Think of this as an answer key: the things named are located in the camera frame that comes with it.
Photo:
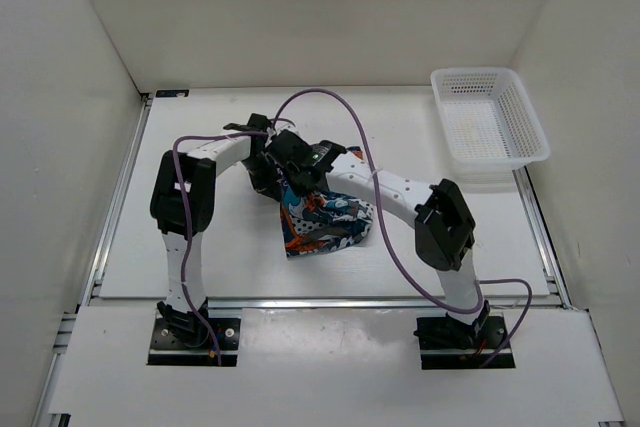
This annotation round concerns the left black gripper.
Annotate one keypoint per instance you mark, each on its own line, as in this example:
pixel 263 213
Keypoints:
pixel 268 186

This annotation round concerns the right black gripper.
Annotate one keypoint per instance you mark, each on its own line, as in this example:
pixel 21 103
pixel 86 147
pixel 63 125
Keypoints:
pixel 286 173

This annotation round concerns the colourful patterned shorts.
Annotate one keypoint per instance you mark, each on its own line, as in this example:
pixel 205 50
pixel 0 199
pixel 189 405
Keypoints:
pixel 321 221

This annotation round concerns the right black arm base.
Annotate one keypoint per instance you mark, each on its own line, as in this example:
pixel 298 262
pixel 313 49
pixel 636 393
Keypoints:
pixel 449 344

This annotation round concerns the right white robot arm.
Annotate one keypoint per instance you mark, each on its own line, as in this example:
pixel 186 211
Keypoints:
pixel 438 214

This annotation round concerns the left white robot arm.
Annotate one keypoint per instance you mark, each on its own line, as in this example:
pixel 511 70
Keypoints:
pixel 183 200

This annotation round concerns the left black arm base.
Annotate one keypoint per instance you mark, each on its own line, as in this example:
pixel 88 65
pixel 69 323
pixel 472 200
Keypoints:
pixel 185 341

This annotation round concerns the white perforated plastic basket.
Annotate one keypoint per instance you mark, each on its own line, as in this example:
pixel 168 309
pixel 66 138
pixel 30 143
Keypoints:
pixel 488 120

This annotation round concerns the aluminium front rail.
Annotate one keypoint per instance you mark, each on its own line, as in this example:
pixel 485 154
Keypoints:
pixel 290 303

